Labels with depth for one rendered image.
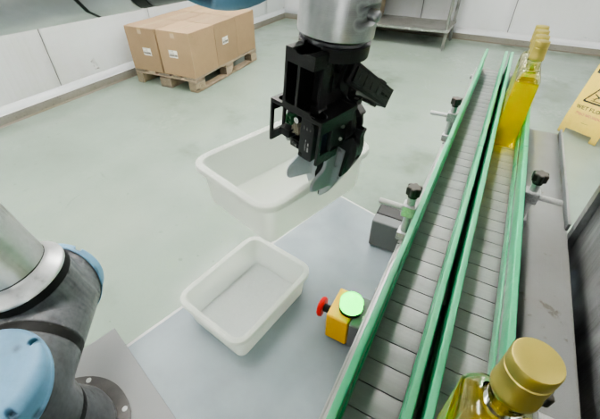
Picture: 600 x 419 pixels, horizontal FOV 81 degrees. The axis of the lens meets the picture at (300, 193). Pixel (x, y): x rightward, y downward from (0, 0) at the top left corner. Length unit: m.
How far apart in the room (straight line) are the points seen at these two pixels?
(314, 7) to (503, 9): 5.71
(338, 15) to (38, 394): 0.51
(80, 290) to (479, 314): 0.63
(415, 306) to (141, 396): 0.48
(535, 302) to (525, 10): 5.44
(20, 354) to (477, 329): 0.63
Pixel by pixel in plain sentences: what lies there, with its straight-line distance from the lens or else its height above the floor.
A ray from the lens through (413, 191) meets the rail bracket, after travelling 0.67.
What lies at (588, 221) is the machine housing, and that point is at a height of 0.93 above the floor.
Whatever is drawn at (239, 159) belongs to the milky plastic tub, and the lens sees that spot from 0.58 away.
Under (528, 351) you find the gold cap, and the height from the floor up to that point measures 1.16.
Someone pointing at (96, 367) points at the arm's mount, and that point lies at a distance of 0.78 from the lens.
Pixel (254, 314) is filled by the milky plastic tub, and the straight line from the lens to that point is 0.78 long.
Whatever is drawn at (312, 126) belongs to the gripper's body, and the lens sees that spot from 0.36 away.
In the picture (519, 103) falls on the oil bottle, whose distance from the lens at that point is 1.13.
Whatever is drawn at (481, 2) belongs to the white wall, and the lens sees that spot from 6.02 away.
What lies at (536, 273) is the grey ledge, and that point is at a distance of 0.80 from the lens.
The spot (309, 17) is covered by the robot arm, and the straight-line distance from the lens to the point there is 0.35.
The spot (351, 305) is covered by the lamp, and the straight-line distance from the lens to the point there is 0.67.
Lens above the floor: 1.40
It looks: 38 degrees down
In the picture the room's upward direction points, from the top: straight up
